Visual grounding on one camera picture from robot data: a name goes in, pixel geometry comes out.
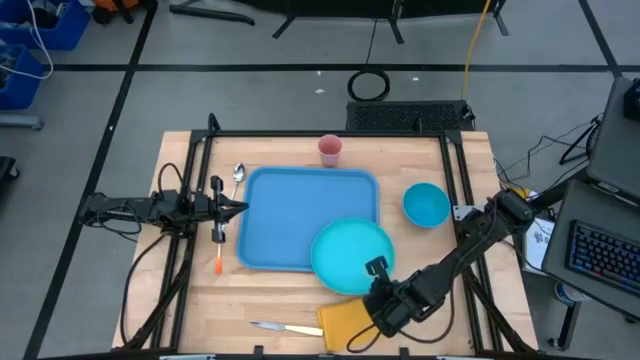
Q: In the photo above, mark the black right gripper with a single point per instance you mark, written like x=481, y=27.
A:
x=392, y=307

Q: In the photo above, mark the grey desk surface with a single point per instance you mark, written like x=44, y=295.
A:
x=617, y=145
x=575, y=210

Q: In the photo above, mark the orange black tool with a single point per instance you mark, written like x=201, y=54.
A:
x=120, y=4

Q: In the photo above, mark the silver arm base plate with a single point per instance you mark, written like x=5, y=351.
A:
x=461, y=212

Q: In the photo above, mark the blue white tape roll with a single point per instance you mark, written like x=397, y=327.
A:
x=565, y=295

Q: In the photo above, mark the black chair base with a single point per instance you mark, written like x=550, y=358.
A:
x=7, y=169

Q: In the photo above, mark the black stand foot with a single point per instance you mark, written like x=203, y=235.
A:
x=210, y=13

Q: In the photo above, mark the teal round plate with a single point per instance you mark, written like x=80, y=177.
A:
x=345, y=250

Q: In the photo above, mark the grey metal bar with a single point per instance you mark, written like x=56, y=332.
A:
x=20, y=121

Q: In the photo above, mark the black partition screen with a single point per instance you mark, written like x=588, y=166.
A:
x=350, y=6

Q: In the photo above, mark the blue plastic bin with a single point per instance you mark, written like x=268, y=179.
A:
x=22, y=85
x=70, y=30

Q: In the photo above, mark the black aluminium table frame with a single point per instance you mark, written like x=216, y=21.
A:
x=325, y=133

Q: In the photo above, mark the pink plastic cup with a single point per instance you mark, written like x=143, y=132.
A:
x=330, y=147

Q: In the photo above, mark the white printed paper sheet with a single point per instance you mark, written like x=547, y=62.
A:
x=540, y=245

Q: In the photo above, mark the black desk device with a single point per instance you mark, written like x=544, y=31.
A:
x=633, y=100

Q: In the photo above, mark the backlit black keyboard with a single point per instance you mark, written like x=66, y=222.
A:
x=605, y=255

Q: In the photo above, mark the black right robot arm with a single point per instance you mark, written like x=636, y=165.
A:
x=465, y=250

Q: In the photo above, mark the black perforated metal case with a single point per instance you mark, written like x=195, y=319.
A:
x=400, y=116

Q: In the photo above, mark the yellow cloth napkin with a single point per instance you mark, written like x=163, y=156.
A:
x=340, y=322

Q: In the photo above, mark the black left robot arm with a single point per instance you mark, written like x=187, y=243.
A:
x=125, y=210

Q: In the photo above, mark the blue plastic bowl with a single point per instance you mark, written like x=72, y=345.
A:
x=426, y=205

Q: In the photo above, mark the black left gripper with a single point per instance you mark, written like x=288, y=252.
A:
x=216, y=220

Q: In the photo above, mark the blue plastic tray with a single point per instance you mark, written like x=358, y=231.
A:
x=290, y=215

